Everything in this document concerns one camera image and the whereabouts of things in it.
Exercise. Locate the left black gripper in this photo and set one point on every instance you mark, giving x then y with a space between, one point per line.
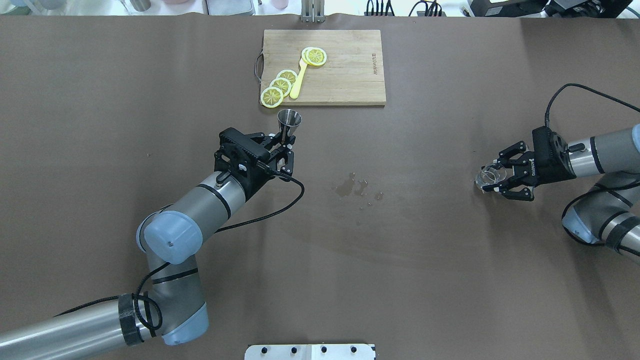
258 181

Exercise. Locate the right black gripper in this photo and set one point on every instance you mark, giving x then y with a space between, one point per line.
549 171

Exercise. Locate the clear glass measuring cup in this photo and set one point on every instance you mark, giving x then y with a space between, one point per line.
490 175

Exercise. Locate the steel jigger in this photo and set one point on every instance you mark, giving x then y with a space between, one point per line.
288 122

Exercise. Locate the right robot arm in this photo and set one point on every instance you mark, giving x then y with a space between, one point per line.
602 216

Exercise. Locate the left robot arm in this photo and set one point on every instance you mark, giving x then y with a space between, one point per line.
174 307

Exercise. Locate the pink plastic cup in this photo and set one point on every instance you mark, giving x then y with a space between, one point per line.
280 4

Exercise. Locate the lemon slice at corner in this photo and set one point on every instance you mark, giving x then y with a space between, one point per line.
271 97

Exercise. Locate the middle lemon slice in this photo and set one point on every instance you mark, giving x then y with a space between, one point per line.
283 84

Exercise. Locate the lemon slice on knife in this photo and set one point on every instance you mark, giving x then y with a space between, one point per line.
314 56

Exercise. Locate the bamboo cutting board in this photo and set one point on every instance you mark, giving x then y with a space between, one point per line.
353 74

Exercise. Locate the grey tray with cloth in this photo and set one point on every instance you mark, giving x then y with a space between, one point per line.
230 7

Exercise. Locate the aluminium frame post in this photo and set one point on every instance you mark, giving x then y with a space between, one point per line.
313 11

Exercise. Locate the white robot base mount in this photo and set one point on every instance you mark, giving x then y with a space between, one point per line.
317 351

